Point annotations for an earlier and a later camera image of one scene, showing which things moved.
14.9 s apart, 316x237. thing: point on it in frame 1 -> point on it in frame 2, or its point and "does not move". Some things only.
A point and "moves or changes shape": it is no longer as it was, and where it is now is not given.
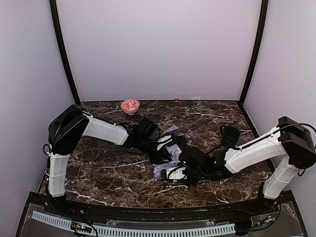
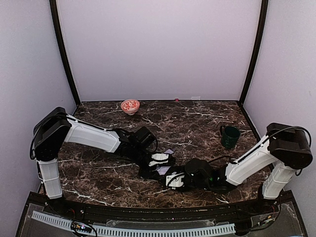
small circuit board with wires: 81,227 does not move
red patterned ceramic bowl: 130,106 does not move
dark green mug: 230,135 does not move
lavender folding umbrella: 175,150 moves or changes shape
